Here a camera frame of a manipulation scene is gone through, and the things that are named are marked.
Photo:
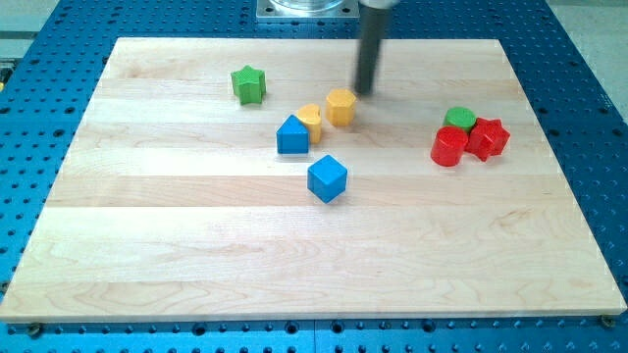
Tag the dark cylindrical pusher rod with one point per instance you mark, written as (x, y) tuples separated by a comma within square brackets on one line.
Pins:
[(373, 24)]

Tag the green star block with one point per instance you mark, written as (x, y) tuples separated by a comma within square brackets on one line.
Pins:
[(249, 85)]

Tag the red star block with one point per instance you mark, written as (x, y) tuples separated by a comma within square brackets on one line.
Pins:
[(487, 139)]

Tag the yellow hexagon block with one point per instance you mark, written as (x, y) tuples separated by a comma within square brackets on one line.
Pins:
[(340, 107)]

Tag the green cylinder block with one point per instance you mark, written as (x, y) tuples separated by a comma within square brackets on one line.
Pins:
[(461, 117)]

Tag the blue triangle block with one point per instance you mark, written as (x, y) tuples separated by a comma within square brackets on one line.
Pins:
[(292, 137)]

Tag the red cylinder block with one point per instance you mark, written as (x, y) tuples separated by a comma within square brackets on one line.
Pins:
[(449, 145)]

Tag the blue cube block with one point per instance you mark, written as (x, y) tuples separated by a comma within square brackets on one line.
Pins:
[(327, 178)]

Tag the wooden board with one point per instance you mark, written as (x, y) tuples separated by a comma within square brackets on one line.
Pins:
[(173, 203)]

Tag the blue perforated table plate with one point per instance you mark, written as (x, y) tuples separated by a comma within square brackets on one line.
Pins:
[(50, 88)]

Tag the right board corner clamp screw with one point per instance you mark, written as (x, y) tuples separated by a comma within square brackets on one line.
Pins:
[(607, 322)]

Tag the board corner clamp screw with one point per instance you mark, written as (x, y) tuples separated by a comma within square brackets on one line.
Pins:
[(607, 322), (34, 330)]

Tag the left board corner clamp screw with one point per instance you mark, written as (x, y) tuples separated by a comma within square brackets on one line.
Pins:
[(34, 330)]

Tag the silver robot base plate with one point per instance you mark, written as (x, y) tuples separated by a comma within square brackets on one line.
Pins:
[(306, 9)]

